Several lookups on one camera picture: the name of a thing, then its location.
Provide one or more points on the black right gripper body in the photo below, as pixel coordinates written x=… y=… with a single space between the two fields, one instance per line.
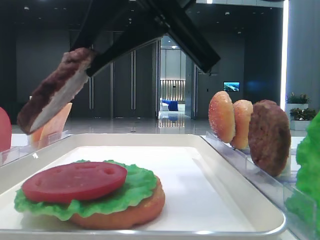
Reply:
x=172 y=16

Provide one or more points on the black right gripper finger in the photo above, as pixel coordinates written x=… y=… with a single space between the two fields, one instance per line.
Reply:
x=100 y=13
x=145 y=30

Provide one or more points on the brown meat patty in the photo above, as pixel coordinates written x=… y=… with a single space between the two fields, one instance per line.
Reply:
x=56 y=91
x=269 y=137

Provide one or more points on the orange cheese slice inner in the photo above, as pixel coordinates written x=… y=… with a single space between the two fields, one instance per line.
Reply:
x=57 y=123

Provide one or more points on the red tomato slice standing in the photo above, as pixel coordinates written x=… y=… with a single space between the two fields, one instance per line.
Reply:
x=5 y=131

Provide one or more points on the green lettuce on tray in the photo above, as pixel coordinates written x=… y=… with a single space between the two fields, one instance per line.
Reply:
x=140 y=184

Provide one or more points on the red tomato slice on tray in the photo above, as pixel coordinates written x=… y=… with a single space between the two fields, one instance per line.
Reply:
x=81 y=181

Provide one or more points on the green lettuce leaf standing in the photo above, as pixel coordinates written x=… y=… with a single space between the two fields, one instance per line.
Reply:
x=307 y=162

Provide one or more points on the dark double door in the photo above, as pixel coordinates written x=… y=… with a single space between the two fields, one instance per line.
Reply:
x=127 y=88

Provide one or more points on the blue sofa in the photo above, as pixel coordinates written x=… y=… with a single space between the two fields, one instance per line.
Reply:
x=168 y=105

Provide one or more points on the bun half inner right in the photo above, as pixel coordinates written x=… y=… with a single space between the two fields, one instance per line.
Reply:
x=221 y=116

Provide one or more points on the bun half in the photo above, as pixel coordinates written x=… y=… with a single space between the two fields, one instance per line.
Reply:
x=242 y=115
x=221 y=116

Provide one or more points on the bun half outer right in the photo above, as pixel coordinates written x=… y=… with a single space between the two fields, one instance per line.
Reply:
x=242 y=115

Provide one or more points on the potted plants white planter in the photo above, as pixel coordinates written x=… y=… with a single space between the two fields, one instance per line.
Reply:
x=298 y=111

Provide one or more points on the white rectangular metal tray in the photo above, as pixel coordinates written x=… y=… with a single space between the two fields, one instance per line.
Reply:
x=206 y=198

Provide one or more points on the bottom bun on tray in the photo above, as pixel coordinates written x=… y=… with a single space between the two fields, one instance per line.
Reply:
x=146 y=211

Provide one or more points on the wall screen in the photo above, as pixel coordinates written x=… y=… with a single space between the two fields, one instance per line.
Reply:
x=231 y=86

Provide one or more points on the clear left long rail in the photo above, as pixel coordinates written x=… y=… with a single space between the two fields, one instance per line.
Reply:
x=21 y=145

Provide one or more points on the clear long rail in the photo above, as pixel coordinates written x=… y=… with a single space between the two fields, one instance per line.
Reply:
x=21 y=145
x=277 y=189

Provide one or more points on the clear right long rail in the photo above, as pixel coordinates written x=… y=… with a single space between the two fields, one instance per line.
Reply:
x=277 y=189

